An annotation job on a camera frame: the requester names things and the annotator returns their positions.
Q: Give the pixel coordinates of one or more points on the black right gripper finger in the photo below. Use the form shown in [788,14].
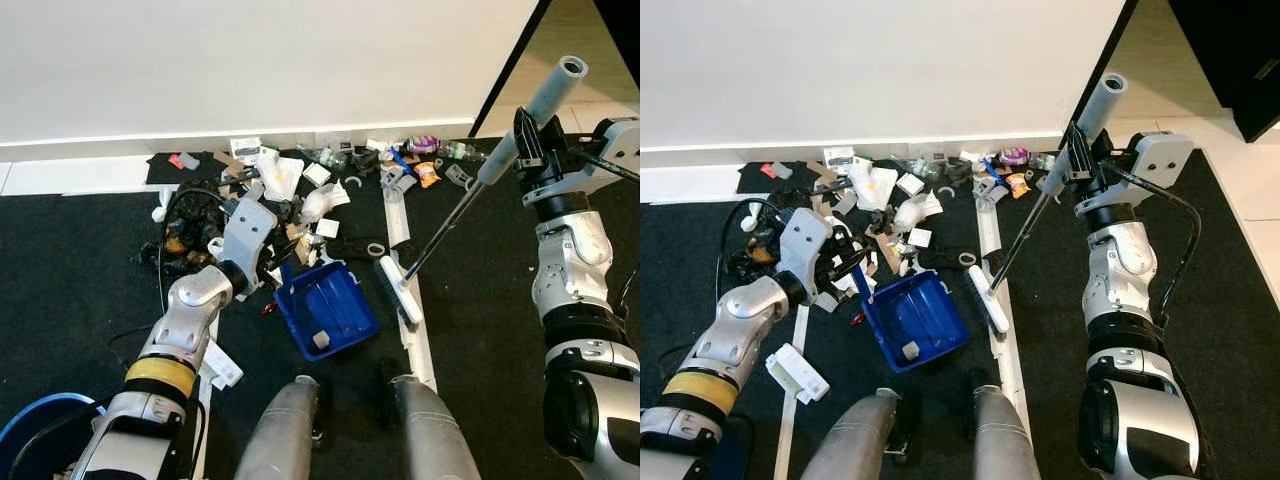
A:
[526,135]
[1074,145]

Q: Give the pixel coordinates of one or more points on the blue plastic dustpan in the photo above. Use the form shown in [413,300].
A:
[335,310]
[920,320]

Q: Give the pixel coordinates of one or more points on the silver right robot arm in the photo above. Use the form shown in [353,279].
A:
[1120,270]
[570,260]

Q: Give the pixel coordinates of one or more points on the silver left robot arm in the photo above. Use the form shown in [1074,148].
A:
[745,320]
[185,310]

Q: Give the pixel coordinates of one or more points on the clear plastic bottle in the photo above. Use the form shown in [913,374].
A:
[1042,161]
[460,152]

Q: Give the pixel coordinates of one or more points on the purple snack packet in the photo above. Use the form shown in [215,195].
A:
[1014,155]
[424,144]

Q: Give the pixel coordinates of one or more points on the small white box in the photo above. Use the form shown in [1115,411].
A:
[327,228]
[316,174]
[919,238]
[908,184]

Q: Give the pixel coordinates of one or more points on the orange snack packet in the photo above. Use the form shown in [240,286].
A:
[1018,185]
[427,175]

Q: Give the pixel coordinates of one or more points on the amber brown bottle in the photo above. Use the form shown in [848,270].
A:
[176,245]
[762,254]

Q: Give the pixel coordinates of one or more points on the crumpled white tissue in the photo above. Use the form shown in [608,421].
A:
[325,202]
[917,212]

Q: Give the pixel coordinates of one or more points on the black tape roll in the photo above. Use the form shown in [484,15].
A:
[355,248]
[945,258]

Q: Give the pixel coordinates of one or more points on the small grey scrap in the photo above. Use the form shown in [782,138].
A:
[910,351]
[322,340]

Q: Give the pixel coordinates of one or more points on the white paper bag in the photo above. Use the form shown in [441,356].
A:
[872,188]
[280,178]

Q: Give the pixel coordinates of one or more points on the white plastic piece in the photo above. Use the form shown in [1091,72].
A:
[752,216]
[163,205]

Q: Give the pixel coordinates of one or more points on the white ribbed plastic block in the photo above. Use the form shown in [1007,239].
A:
[225,370]
[797,373]

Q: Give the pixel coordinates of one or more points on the small grey packet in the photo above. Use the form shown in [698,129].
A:
[189,160]
[781,170]

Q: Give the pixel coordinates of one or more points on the white printed label card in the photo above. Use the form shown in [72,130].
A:
[246,148]
[838,158]

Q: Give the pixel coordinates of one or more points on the grey left robot leg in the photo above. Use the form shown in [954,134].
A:
[855,440]
[280,430]

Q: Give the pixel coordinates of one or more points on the grey robot leg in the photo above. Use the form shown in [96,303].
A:
[1005,435]
[855,440]
[280,430]
[430,430]

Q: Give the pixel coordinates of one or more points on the black cabinet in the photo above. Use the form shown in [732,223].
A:
[1230,60]

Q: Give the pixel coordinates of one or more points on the grey right robot leg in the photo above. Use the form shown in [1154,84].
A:
[430,430]
[1005,435]

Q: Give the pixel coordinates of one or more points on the blue plastic bucket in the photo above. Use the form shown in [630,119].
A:
[20,420]

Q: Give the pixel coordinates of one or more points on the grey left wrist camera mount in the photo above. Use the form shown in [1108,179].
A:
[248,232]
[805,240]

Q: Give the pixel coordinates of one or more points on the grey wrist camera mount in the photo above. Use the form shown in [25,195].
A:
[615,150]
[1160,155]
[248,232]
[805,240]

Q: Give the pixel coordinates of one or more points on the black door frame edge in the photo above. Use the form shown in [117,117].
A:
[1105,60]
[510,70]

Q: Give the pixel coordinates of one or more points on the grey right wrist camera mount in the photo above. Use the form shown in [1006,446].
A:
[1160,155]
[615,150]

